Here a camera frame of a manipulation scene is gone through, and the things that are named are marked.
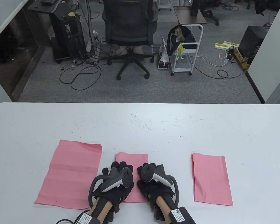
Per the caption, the person's left hand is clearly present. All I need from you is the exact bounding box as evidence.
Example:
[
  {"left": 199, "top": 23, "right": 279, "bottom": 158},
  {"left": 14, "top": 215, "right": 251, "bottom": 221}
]
[{"left": 92, "top": 161, "right": 134, "bottom": 214}]

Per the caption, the person's right hand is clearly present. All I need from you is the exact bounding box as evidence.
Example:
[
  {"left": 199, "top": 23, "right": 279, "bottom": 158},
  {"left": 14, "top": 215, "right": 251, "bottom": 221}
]
[{"left": 136, "top": 163, "right": 175, "bottom": 210}]

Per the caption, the pink cloth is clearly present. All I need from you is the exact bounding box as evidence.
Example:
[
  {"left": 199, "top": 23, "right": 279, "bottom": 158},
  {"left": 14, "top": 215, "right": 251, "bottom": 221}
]
[
  {"left": 35, "top": 140, "right": 102, "bottom": 210},
  {"left": 192, "top": 153, "right": 234, "bottom": 206}
]

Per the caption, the person's left forearm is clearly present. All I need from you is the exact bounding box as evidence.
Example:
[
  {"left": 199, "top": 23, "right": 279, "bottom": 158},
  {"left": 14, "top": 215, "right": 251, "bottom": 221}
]
[{"left": 89, "top": 198, "right": 113, "bottom": 220}]

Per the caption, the person's right forearm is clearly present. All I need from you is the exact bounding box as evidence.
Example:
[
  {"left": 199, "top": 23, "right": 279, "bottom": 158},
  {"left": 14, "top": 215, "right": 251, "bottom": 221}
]
[{"left": 156, "top": 196, "right": 175, "bottom": 215}]

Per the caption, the grey black handheld controller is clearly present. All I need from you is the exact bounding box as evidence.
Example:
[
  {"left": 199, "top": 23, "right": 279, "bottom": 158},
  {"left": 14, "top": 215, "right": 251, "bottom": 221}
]
[
  {"left": 141, "top": 164, "right": 179, "bottom": 206},
  {"left": 88, "top": 167, "right": 133, "bottom": 209}
]

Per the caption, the white rolling cart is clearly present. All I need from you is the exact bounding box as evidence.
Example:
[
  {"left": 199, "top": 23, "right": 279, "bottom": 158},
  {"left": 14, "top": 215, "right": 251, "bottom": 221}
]
[{"left": 170, "top": 24, "right": 204, "bottom": 76}]

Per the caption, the black white shopping bag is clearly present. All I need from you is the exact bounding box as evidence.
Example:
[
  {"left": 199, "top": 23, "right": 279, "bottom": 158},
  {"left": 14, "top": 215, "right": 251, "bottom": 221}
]
[{"left": 157, "top": 37, "right": 170, "bottom": 70}]

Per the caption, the yellow toy figure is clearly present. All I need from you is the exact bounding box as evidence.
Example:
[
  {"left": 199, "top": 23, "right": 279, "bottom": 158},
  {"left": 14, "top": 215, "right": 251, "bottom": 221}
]
[{"left": 177, "top": 42, "right": 185, "bottom": 60}]

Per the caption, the cardboard box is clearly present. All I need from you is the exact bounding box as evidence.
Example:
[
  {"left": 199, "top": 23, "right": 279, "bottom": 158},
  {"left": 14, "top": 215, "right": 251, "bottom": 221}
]
[{"left": 233, "top": 48, "right": 250, "bottom": 71}]

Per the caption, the white yellow power strip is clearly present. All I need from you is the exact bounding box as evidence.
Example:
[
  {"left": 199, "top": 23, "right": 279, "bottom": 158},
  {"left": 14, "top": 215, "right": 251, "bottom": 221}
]
[{"left": 215, "top": 41, "right": 240, "bottom": 50}]

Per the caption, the black rolling computer stand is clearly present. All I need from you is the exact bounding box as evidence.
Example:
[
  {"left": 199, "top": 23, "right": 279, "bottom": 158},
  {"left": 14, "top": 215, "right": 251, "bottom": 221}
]
[{"left": 28, "top": 0, "right": 89, "bottom": 64}]

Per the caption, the black mesh office chair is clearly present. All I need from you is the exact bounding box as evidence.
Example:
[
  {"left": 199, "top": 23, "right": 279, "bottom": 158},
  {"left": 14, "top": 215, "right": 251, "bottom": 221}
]
[{"left": 101, "top": 0, "right": 158, "bottom": 81}]

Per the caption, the brown side table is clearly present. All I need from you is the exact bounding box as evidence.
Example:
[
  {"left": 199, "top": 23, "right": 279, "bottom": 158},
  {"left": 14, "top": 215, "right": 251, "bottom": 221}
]
[{"left": 173, "top": 6, "right": 207, "bottom": 25}]

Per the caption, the black cabinet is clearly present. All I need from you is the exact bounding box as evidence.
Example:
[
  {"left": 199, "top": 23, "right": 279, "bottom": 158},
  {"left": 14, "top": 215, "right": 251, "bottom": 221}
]
[{"left": 238, "top": 25, "right": 271, "bottom": 64}]

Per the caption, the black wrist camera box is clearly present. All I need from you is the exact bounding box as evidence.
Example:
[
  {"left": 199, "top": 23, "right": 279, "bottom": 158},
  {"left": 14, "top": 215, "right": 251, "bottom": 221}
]
[
  {"left": 77, "top": 212, "right": 101, "bottom": 224},
  {"left": 168, "top": 206, "right": 196, "bottom": 224}
]

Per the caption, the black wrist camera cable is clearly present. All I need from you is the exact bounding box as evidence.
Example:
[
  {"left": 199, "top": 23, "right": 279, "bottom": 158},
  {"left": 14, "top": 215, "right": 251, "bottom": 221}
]
[{"left": 56, "top": 210, "right": 84, "bottom": 224}]

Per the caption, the black floor cable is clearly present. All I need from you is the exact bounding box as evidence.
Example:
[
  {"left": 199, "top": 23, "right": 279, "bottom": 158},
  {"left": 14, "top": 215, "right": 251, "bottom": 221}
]
[
  {"left": 194, "top": 64, "right": 247, "bottom": 79},
  {"left": 59, "top": 63, "right": 102, "bottom": 91}
]

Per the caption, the white floor cable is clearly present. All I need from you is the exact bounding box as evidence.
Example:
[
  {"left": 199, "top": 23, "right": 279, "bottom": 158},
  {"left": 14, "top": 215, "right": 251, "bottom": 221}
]
[{"left": 196, "top": 52, "right": 229, "bottom": 67}]

